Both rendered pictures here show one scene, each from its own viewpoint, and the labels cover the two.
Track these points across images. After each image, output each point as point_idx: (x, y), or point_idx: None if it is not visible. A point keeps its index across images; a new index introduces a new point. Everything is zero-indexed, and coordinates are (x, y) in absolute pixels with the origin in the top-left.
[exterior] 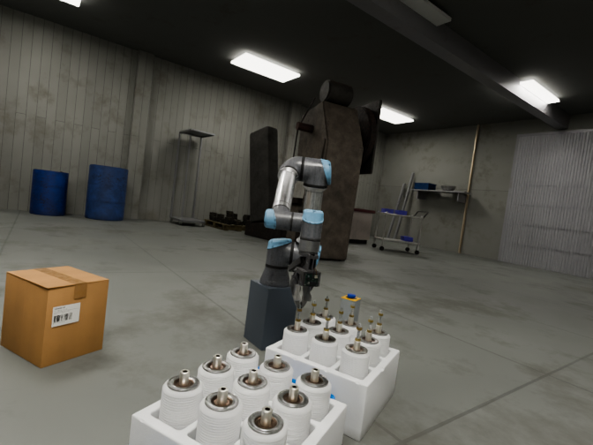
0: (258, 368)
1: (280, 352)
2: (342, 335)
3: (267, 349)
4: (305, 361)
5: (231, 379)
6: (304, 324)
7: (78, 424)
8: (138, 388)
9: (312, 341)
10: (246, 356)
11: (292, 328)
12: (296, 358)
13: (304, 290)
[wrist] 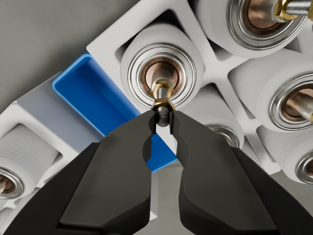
0: (82, 60)
1: (115, 82)
2: (281, 131)
3: (90, 53)
4: (156, 127)
5: (1, 209)
6: (221, 27)
7: None
8: None
9: (175, 141)
10: (7, 195)
11: (150, 66)
12: (142, 111)
13: (179, 199)
